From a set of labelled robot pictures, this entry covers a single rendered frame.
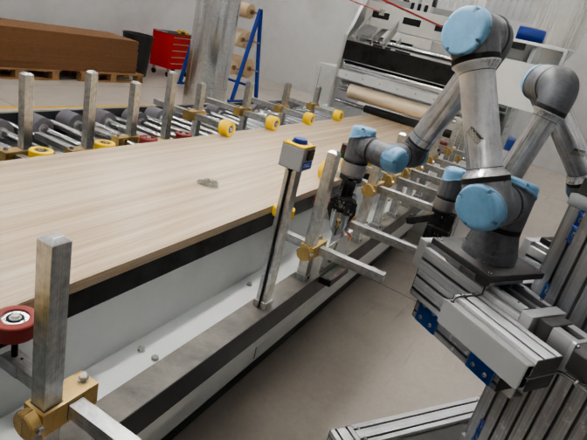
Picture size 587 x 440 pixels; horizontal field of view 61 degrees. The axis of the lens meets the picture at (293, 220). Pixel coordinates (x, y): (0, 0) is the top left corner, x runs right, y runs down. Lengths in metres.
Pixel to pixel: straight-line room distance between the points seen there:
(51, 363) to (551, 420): 1.26
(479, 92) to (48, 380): 1.08
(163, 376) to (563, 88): 1.34
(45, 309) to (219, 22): 5.09
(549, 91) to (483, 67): 0.40
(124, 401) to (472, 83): 1.07
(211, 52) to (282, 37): 7.04
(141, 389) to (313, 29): 11.45
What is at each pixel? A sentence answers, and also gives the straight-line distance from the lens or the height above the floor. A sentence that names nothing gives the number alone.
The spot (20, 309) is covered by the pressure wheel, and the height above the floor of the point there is 0.91.
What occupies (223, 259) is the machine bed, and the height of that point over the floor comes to 0.75.
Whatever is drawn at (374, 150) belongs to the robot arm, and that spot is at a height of 1.23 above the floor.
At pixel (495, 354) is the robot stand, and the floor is 0.92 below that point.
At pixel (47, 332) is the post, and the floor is 0.99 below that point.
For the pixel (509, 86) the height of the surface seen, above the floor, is 1.41.
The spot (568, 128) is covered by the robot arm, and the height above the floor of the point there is 1.39.
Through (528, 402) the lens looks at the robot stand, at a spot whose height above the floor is 0.68.
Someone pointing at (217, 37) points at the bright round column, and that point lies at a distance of 5.77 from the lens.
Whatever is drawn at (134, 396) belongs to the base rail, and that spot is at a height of 0.70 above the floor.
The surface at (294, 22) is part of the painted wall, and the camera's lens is 12.58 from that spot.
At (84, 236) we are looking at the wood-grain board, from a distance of 1.37.
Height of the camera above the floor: 1.52
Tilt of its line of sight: 21 degrees down
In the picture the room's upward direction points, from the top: 14 degrees clockwise
